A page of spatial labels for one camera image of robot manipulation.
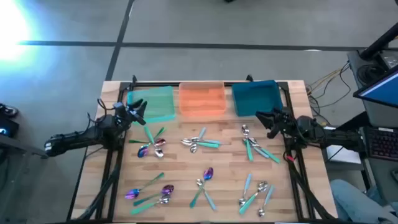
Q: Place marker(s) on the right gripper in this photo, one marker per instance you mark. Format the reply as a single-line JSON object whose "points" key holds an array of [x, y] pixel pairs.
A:
{"points": [[287, 127]]}

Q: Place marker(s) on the person's leg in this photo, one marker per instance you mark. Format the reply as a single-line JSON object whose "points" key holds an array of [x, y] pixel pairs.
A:
{"points": [[354, 202]]}

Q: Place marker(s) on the black frame clamp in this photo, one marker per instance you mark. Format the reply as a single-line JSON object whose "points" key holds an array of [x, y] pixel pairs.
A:
{"points": [[249, 77], [134, 78]]}

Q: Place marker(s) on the translucent orange plastic bin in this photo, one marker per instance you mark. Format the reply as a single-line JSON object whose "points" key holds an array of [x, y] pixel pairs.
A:
{"points": [[202, 99]]}

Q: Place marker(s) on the black pole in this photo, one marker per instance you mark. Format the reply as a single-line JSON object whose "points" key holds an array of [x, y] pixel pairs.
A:
{"points": [[381, 42]]}

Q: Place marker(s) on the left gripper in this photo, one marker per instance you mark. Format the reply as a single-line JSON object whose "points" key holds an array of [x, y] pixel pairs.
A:
{"points": [[130, 115]]}

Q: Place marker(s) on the translucent green plastic bin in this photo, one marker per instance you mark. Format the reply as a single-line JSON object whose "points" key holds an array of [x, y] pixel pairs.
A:
{"points": [[158, 102]]}

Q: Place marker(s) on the black handheld device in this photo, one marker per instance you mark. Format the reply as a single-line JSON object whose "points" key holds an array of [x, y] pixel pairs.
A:
{"points": [[7, 111]]}

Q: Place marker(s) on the black device blue light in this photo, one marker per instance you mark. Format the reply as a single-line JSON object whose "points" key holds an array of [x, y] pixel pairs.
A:
{"points": [[7, 127]]}

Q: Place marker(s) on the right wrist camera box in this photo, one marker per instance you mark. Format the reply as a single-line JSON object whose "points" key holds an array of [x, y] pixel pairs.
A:
{"points": [[283, 114]]}

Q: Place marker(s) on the white paper sheet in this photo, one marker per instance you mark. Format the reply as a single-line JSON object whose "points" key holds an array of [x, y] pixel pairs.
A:
{"points": [[342, 155]]}

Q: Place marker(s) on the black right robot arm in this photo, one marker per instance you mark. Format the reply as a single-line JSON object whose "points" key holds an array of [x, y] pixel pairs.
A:
{"points": [[339, 138]]}

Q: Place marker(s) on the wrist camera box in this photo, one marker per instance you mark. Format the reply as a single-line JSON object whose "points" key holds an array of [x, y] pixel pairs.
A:
{"points": [[283, 114], [119, 108]]}

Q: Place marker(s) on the black aluminium table frame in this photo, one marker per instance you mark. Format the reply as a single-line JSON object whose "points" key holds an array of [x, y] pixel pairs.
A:
{"points": [[155, 84]]}

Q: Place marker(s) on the grey equipment cart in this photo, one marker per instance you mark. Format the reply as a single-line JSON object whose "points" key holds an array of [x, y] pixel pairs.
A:
{"points": [[381, 117]]}

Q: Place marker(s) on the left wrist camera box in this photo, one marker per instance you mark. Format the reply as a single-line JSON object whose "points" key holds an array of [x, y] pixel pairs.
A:
{"points": [[119, 108]]}

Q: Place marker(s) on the dark teal plastic bin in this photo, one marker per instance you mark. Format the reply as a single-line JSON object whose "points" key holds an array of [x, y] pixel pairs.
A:
{"points": [[255, 98]]}

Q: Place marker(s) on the black power adapter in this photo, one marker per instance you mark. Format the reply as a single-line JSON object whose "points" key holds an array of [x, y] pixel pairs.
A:
{"points": [[390, 59]]}

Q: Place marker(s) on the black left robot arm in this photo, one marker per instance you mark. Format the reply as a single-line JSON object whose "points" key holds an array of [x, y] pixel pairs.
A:
{"points": [[77, 137]]}

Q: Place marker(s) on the computer monitor blue screen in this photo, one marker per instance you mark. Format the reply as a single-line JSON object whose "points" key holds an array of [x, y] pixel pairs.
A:
{"points": [[382, 90]]}

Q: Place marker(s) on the grey side table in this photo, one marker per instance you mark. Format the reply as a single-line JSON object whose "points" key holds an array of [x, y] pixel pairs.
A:
{"points": [[18, 146]]}

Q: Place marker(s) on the backlit black keyboard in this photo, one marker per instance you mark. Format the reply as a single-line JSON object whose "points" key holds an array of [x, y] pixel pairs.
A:
{"points": [[384, 144]]}

